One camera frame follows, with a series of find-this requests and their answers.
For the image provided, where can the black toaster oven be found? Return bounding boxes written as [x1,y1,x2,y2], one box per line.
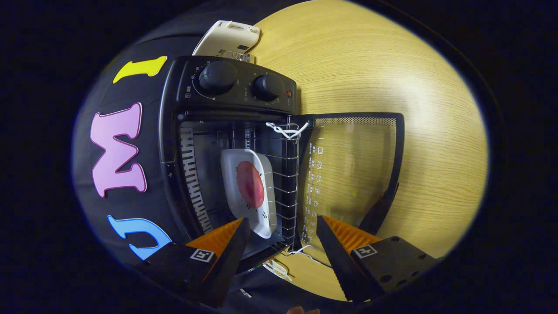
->
[159,55,405,273]

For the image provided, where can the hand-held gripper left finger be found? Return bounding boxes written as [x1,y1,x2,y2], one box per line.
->
[139,217,250,308]

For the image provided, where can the white bread toaster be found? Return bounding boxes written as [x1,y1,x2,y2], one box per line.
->
[192,20,261,64]

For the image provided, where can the metal wire oven rack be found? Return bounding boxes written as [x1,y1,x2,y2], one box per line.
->
[231,122,302,250]

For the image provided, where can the white square plate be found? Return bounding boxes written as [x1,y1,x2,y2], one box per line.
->
[220,149,278,239]

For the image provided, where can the white string loop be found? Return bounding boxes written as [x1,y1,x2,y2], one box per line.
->
[285,245,315,259]
[265,122,310,140]

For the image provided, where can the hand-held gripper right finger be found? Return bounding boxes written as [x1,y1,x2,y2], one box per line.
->
[316,215,439,302]

